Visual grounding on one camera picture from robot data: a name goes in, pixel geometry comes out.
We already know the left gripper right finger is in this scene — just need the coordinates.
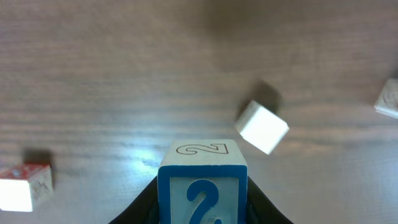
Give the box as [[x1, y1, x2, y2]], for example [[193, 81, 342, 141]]
[[246, 177, 293, 224]]

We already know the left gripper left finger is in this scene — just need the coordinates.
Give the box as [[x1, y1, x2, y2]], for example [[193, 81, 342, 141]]
[[109, 177, 159, 224]]

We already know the blue number 2 block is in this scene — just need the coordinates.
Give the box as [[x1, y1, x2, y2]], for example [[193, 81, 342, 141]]
[[157, 139, 248, 224]]

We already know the red letter I block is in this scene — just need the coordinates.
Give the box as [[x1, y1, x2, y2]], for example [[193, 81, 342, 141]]
[[1, 164, 53, 212]]

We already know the cream block near left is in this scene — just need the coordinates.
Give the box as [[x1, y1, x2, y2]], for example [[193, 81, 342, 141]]
[[236, 100, 290, 154]]

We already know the cream block green side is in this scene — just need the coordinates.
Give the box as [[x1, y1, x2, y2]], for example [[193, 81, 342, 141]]
[[374, 78, 397, 118]]

